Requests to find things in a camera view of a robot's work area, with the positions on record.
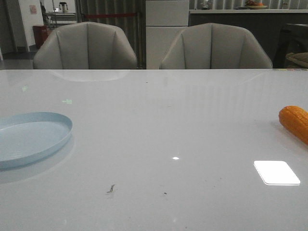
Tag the red barrier belt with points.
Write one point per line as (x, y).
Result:
(95, 16)

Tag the pink wall notice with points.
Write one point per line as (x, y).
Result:
(33, 9)

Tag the light blue round plate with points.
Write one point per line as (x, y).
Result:
(30, 137)

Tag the orange toy corn cob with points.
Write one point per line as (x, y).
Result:
(295, 120)

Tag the left grey upholstered chair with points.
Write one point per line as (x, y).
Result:
(86, 45)

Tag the white cabinet with drawers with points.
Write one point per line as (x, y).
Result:
(164, 19)

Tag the grey upholstered chair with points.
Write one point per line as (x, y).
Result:
(215, 46)
(86, 45)

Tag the red waste bin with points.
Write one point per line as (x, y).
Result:
(40, 34)

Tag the fruit bowl on counter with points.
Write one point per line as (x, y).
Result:
(253, 5)

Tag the dark grey counter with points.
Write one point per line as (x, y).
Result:
(265, 25)

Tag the beige cushion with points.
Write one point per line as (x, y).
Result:
(297, 60)

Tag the metal folding table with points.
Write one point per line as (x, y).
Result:
(57, 19)

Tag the right grey upholstered chair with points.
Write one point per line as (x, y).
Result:
(215, 46)

